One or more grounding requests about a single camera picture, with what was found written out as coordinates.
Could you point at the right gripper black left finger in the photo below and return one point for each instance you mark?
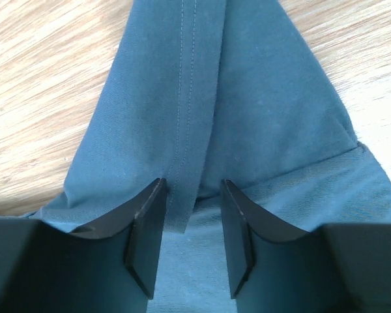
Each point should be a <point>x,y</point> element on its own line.
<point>106,265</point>

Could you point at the teal blue t-shirt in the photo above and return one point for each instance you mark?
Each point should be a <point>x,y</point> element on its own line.
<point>202,91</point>

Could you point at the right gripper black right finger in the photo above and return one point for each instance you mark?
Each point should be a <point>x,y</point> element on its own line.
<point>274,266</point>

